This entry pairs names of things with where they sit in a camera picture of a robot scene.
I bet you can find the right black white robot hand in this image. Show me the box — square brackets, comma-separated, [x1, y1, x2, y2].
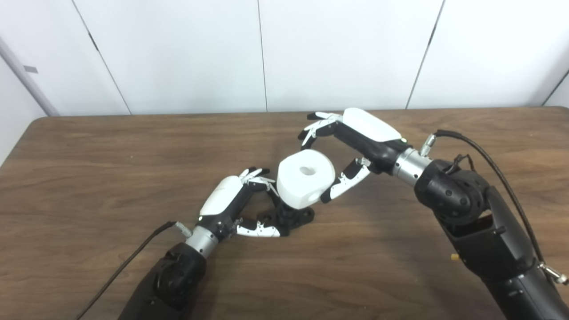
[297, 107, 412, 204]

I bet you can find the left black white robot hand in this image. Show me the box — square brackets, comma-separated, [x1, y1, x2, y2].
[198, 167, 282, 241]

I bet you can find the round white plastic piece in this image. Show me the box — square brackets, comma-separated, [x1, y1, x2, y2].
[276, 149, 337, 211]

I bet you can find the gray wall corner trim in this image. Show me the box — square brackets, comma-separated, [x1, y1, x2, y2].
[0, 35, 61, 117]

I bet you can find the black plastic holder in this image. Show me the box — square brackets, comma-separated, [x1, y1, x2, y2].
[256, 197, 316, 237]

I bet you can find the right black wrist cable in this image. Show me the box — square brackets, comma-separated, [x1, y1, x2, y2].
[420, 129, 569, 285]

